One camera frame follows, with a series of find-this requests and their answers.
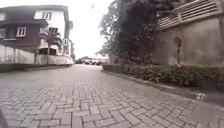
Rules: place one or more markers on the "row of parked cars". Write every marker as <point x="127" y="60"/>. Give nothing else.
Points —
<point x="91" y="61"/>

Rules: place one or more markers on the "dark trees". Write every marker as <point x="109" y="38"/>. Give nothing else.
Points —
<point x="133" y="30"/>

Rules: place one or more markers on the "grey brick paved road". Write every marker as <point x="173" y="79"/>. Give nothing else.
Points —
<point x="83" y="100"/>

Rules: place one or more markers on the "grey kerb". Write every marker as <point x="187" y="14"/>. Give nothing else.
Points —
<point x="160" y="85"/>

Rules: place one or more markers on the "green hedge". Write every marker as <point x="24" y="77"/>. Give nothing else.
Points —
<point x="173" y="73"/>

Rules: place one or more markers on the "small palm tree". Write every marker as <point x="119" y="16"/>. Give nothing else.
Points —
<point x="51" y="38"/>

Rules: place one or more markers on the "dark low verge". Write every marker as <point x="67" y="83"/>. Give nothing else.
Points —
<point x="20" y="67"/>

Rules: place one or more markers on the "dark and white building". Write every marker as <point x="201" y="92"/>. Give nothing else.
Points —
<point x="20" y="36"/>

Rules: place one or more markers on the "grey wall with railing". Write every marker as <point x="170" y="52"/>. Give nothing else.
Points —
<point x="200" y="43"/>

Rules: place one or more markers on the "white wall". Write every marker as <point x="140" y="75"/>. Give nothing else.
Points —
<point x="20" y="56"/>

